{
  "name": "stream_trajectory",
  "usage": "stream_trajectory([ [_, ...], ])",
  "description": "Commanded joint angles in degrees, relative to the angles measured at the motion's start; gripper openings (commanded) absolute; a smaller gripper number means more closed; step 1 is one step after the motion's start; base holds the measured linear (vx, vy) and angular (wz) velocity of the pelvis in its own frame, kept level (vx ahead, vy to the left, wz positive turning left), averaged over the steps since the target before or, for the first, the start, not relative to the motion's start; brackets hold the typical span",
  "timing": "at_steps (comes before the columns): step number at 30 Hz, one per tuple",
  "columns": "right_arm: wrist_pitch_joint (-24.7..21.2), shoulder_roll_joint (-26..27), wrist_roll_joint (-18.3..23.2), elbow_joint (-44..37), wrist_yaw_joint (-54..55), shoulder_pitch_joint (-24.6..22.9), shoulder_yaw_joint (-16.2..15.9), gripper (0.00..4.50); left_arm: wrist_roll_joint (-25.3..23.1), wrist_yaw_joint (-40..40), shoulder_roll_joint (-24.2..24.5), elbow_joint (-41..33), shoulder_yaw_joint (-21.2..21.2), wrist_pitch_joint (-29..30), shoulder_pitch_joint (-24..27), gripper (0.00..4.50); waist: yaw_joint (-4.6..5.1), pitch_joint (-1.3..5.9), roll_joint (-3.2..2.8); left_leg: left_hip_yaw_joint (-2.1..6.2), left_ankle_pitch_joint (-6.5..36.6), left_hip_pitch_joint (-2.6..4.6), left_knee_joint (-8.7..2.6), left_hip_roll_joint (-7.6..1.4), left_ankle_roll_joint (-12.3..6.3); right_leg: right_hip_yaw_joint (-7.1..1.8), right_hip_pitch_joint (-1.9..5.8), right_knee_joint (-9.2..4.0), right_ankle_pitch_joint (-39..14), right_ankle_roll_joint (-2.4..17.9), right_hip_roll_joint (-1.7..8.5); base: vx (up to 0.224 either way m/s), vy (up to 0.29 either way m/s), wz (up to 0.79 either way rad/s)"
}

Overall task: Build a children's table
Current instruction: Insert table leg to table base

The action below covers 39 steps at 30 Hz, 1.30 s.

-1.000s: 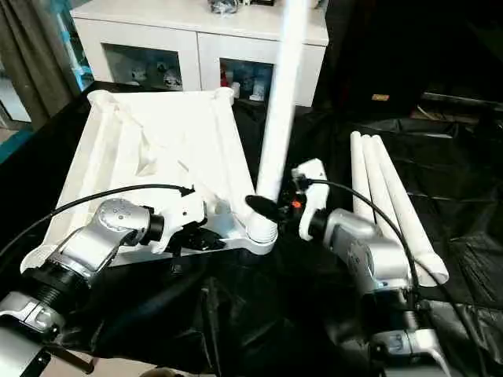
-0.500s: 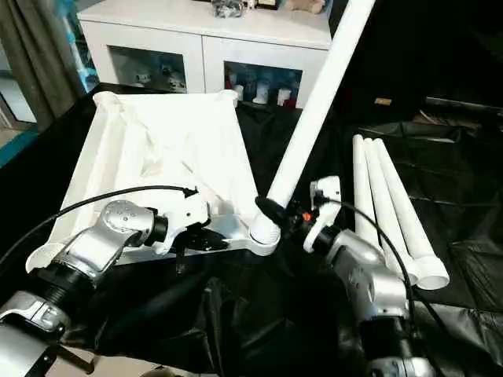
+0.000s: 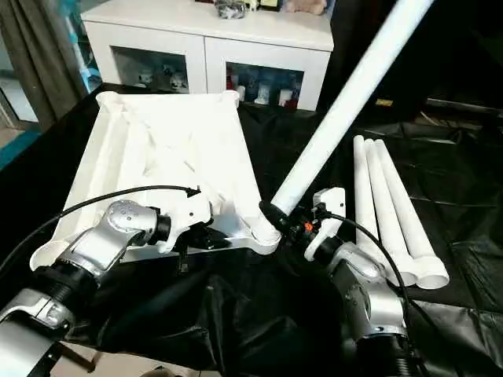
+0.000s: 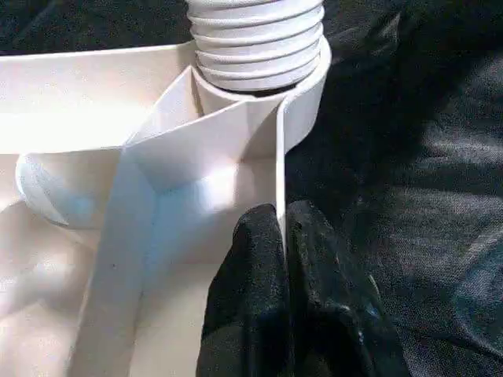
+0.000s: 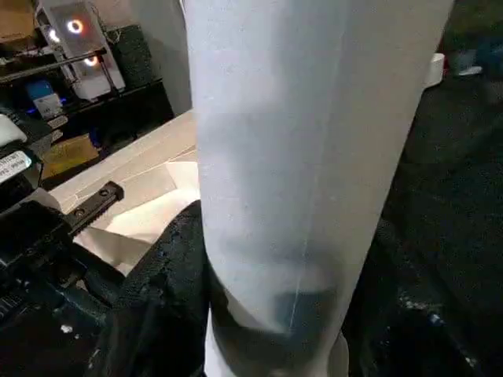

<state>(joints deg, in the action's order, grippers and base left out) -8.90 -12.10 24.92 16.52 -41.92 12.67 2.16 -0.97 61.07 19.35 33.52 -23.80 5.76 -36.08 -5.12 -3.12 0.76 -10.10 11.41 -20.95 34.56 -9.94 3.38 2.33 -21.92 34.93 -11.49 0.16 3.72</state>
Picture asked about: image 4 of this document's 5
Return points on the white plastic table leg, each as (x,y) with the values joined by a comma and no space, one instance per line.
(255,47)

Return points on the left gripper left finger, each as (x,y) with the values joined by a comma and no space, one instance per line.
(251,306)

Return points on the white plastic table top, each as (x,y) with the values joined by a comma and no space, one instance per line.
(78,98)

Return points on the black plastic mat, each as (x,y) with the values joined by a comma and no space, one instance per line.
(432,196)

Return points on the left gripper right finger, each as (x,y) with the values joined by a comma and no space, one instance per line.
(334,322)

